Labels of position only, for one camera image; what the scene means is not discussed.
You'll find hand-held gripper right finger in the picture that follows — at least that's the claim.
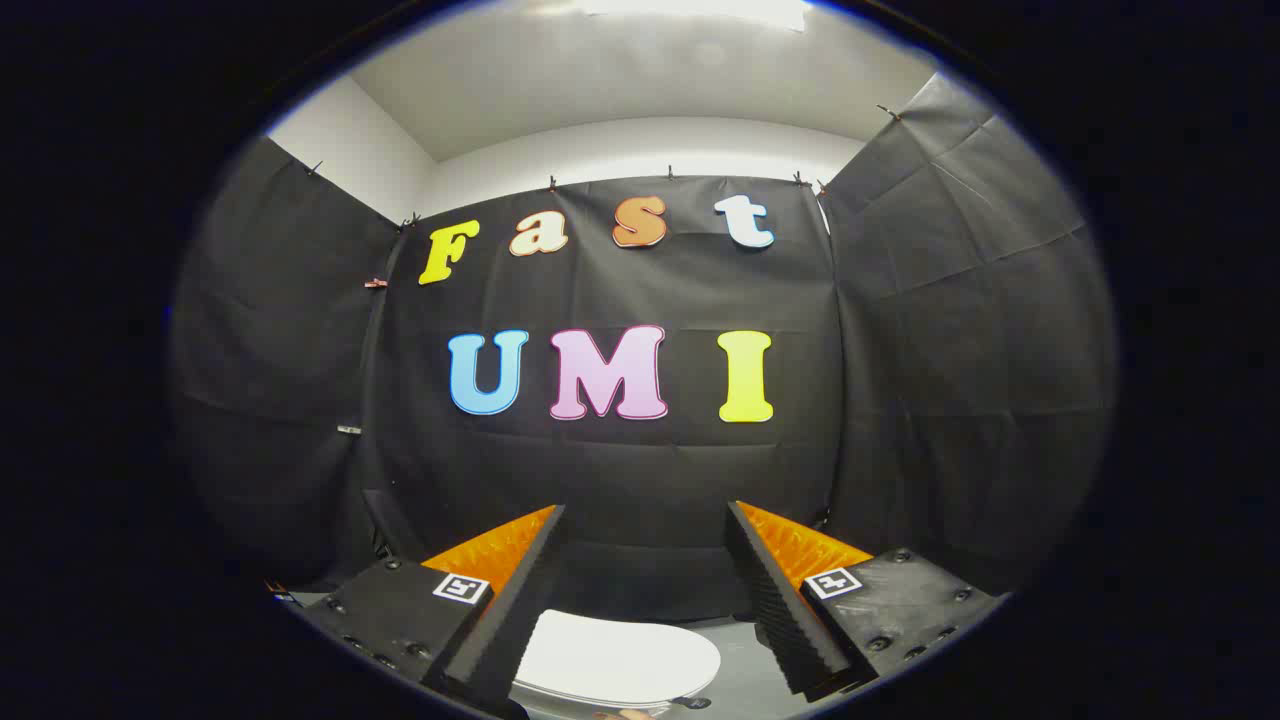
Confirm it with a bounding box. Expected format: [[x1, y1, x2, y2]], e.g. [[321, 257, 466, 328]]
[[726, 501, 1007, 701]]

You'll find black backdrop cloth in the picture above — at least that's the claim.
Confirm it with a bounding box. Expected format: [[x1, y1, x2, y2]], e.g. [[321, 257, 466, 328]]
[[168, 72, 1119, 623]]

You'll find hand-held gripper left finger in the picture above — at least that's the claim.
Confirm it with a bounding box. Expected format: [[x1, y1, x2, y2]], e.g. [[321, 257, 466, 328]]
[[298, 504, 567, 720]]

